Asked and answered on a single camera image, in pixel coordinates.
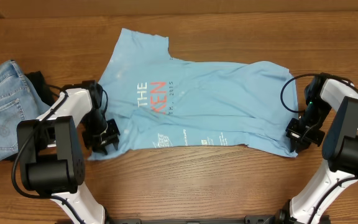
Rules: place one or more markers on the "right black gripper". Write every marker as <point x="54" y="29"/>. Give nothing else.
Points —
<point x="303" y="134"/>

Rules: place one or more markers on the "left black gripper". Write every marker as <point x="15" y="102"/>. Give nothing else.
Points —
<point x="98" y="145"/>

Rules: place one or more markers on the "light blue printed t-shirt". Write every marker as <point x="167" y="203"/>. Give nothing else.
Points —
<point x="158" y="101"/>

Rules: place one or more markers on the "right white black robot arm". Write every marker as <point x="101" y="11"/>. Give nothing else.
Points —
<point x="330" y="121"/>

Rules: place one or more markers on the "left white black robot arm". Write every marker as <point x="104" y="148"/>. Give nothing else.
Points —
<point x="50" y="163"/>

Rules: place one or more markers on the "folded black garment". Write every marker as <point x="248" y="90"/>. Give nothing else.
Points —
<point x="41" y="88"/>

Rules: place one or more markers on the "folded blue denim jeans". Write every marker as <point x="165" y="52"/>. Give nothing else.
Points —
<point x="19" y="101"/>

